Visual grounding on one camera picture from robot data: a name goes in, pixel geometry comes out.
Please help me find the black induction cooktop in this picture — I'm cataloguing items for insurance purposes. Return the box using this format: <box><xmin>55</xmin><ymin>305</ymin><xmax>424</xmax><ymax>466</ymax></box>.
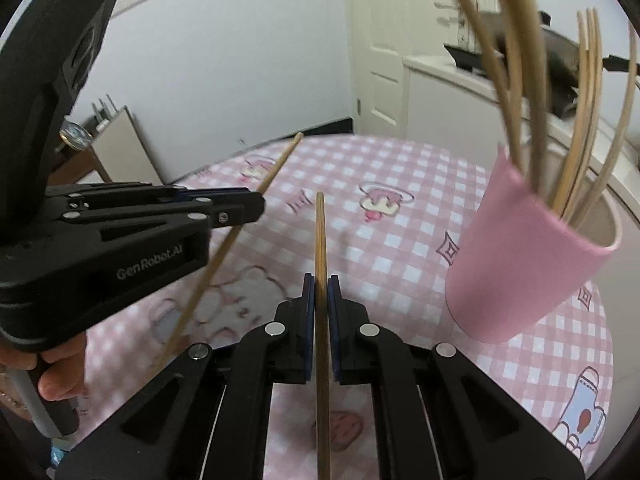
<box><xmin>444</xmin><ymin>42</ymin><xmax>581</xmax><ymax>116</ymax></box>

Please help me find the white panel door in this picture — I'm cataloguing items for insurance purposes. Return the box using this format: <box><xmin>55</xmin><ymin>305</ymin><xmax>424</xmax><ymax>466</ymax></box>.
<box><xmin>345</xmin><ymin>0</ymin><xmax>501</xmax><ymax>136</ymax></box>

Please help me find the white kitchen cabinet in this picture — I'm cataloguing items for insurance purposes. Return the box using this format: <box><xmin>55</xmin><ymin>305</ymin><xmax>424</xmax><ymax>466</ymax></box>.
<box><xmin>402</xmin><ymin>55</ymin><xmax>640</xmax><ymax>201</ymax></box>

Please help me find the dark wooden side table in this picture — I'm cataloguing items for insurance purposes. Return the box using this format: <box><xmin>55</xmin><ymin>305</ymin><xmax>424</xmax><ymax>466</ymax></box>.
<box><xmin>50</xmin><ymin>130</ymin><xmax>113</xmax><ymax>186</ymax></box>

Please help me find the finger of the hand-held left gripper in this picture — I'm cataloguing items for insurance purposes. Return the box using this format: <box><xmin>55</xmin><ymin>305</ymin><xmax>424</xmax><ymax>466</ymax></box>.
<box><xmin>47</xmin><ymin>183</ymin><xmax>251</xmax><ymax>207</ymax></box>
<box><xmin>60</xmin><ymin>192</ymin><xmax>266</xmax><ymax>233</ymax></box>

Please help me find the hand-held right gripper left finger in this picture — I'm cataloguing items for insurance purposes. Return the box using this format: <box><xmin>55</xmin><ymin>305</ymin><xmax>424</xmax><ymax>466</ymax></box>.
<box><xmin>55</xmin><ymin>272</ymin><xmax>317</xmax><ymax>480</ymax></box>

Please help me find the pink checked tablecloth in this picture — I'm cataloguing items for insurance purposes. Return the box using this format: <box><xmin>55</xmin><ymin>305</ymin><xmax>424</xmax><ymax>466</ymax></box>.
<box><xmin>85</xmin><ymin>134</ymin><xmax>613</xmax><ymax>480</ymax></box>

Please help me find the person's left hand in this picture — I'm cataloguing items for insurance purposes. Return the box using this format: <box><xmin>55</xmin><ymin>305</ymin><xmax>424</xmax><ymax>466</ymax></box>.
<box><xmin>0</xmin><ymin>334</ymin><xmax>88</xmax><ymax>402</ymax></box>

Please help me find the bunch of wooden chopsticks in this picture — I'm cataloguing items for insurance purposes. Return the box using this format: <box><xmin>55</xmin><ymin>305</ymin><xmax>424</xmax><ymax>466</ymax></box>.
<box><xmin>432</xmin><ymin>0</ymin><xmax>640</xmax><ymax>228</ymax></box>

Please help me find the single wooden chopstick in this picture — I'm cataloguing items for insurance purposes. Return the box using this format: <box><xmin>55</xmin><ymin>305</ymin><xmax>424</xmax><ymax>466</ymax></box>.
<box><xmin>150</xmin><ymin>132</ymin><xmax>305</xmax><ymax>378</ymax></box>
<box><xmin>315</xmin><ymin>191</ymin><xmax>332</xmax><ymax>480</ymax></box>

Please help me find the metal door handle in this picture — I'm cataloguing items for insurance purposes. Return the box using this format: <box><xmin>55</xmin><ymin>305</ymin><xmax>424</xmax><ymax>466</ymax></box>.
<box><xmin>432</xmin><ymin>0</ymin><xmax>476</xmax><ymax>43</ymax></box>

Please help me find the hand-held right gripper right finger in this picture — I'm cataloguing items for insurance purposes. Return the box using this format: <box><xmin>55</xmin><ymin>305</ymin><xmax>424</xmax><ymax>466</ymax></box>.
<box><xmin>327</xmin><ymin>274</ymin><xmax>586</xmax><ymax>480</ymax></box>

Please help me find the decorative plate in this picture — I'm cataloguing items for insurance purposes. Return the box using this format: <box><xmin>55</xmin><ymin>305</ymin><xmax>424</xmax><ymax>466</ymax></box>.
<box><xmin>59</xmin><ymin>122</ymin><xmax>91</xmax><ymax>151</ymax></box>

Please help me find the blue white package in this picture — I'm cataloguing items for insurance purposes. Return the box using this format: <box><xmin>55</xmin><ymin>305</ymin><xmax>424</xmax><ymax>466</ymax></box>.
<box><xmin>50</xmin><ymin>437</ymin><xmax>71</xmax><ymax>468</ymax></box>

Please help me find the pink cup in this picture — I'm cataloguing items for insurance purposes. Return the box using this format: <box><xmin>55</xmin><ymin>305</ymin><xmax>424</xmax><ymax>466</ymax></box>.
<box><xmin>445</xmin><ymin>142</ymin><xmax>623</xmax><ymax>345</ymax></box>

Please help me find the steel wok with black handle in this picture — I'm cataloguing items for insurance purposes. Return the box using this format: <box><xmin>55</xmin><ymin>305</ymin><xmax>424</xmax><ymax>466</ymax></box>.
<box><xmin>475</xmin><ymin>10</ymin><xmax>640</xmax><ymax>91</ymax></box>

